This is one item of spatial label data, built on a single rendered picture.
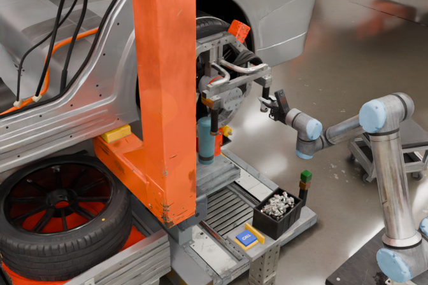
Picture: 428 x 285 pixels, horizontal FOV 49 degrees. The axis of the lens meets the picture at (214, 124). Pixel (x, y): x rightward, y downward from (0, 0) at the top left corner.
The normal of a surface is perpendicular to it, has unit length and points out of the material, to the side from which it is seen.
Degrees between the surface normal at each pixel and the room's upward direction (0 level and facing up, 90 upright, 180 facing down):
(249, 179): 0
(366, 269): 0
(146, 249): 90
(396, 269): 95
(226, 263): 0
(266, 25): 90
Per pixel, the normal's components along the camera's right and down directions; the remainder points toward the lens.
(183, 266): 0.02, -0.83
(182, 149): 0.64, 0.44
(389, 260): -0.85, 0.36
